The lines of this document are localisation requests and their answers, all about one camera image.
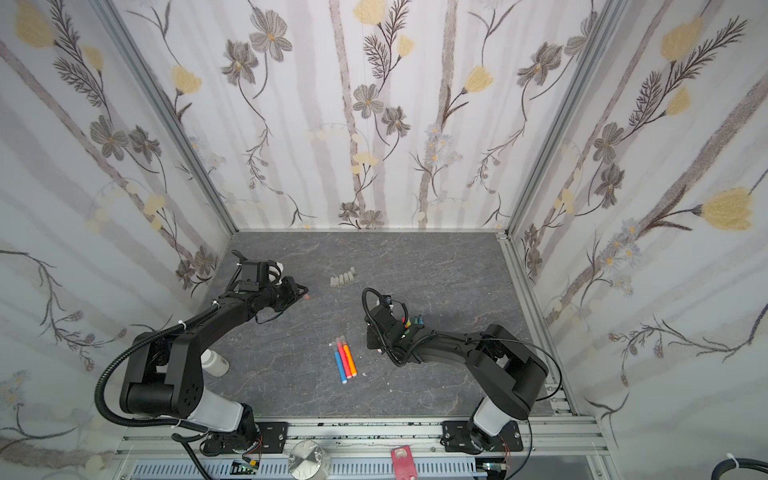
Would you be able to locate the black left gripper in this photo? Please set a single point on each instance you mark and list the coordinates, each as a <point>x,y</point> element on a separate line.
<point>290,286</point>

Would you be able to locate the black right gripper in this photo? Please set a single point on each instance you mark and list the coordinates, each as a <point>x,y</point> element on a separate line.
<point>380,327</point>

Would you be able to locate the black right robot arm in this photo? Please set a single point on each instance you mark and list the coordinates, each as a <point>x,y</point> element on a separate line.
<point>507,370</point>

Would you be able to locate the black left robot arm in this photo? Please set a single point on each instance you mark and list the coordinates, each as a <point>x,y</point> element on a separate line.
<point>164,377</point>

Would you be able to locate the dark orange marker pen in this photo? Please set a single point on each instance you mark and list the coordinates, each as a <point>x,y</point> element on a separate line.
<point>349,358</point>

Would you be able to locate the red marker pen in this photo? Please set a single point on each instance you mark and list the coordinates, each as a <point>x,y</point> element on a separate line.
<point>344,361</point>

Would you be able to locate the light blue marker pen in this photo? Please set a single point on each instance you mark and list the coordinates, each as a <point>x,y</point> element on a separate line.
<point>338,364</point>

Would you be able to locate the pink rectangular tag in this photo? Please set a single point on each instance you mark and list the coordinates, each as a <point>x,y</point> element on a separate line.
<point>404,467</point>

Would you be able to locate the round silver metal knob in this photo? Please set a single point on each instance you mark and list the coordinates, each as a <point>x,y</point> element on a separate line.
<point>308,460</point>

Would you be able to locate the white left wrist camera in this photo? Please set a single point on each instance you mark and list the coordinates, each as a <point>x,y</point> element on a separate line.
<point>275,271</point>

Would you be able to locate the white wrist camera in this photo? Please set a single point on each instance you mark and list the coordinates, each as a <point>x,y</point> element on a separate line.
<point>396,308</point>
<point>275,271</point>

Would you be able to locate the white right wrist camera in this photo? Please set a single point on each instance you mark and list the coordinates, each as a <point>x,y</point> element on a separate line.
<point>396,308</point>

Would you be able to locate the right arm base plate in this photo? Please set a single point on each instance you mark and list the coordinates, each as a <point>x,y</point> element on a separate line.
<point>465,437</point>

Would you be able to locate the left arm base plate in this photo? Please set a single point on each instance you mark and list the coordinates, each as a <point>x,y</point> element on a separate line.
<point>261,437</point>

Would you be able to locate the aluminium mounting rail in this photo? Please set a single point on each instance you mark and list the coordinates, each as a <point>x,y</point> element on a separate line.
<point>555,447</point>

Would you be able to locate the white slotted cable duct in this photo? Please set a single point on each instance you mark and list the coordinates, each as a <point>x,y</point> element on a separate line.
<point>339,468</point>

